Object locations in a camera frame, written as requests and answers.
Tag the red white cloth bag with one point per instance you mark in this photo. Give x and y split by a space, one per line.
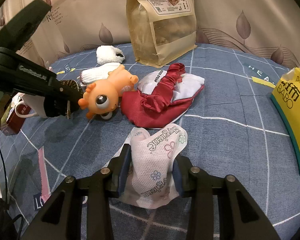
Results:
162 97

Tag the white red-trim glove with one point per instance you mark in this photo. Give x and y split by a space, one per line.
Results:
91 75

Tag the orange rubber toy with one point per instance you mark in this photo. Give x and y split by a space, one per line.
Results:
102 96

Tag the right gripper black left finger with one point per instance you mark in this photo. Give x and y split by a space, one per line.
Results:
61 215

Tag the kraft paper snack bag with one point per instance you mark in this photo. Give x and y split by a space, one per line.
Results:
161 30

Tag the yellow tissue pack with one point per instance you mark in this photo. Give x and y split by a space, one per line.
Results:
286 98

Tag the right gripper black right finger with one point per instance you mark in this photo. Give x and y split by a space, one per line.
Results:
240 217

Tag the blue checked tablecloth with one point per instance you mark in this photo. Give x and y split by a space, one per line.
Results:
233 128

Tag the beige leaf-print curtain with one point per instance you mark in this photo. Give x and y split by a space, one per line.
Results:
264 28

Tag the pink ceramic mug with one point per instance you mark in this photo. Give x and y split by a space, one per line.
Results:
36 103

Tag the red gold tin box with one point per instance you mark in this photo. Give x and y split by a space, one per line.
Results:
11 123

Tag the white printed hygiene pouch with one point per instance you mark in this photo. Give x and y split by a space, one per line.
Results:
150 184

